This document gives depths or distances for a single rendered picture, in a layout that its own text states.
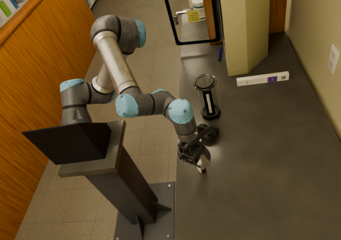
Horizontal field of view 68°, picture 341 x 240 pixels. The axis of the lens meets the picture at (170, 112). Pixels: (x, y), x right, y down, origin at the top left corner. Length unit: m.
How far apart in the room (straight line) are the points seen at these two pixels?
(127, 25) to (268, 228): 0.93
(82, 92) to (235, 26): 0.83
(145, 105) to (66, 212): 1.88
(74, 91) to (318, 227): 1.15
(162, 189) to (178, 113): 1.50
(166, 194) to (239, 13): 1.50
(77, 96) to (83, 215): 1.37
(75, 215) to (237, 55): 1.88
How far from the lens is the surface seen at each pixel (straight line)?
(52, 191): 2.78
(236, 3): 1.33
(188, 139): 0.88
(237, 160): 1.17
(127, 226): 2.22
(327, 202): 1.12
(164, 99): 0.86
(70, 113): 1.31
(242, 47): 1.45
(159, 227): 2.12
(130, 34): 1.09
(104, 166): 1.35
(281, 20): 1.86
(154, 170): 2.37
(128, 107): 0.78
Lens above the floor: 1.94
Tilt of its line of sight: 45 degrees down
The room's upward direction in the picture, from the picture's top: 20 degrees counter-clockwise
